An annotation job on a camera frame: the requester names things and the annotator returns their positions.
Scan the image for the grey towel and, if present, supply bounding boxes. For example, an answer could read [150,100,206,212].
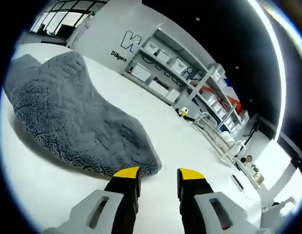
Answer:
[3,51,163,177]

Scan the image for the black remote control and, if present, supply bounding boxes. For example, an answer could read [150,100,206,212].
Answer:
[231,174,245,191]

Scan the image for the yellow white device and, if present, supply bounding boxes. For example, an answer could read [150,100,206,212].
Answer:
[176,107,196,122]

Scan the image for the pole-mounted black monitor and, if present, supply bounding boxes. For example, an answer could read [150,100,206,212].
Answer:
[241,114,261,147]

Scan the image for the grey metal shelf unit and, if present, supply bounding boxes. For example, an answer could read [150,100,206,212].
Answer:
[121,24,250,137]

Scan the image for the group of white storage bins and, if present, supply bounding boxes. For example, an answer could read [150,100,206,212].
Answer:
[143,40,239,132]

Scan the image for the ceiling light strip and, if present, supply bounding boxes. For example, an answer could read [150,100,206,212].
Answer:
[247,0,288,147]

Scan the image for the hanging white coat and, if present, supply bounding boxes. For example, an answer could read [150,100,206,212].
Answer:
[67,12,95,48]

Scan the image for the black-framed glass windows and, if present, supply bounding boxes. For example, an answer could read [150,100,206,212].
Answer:
[30,0,108,37]

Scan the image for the white wire dish rack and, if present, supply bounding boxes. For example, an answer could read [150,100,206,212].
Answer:
[191,112,246,167]

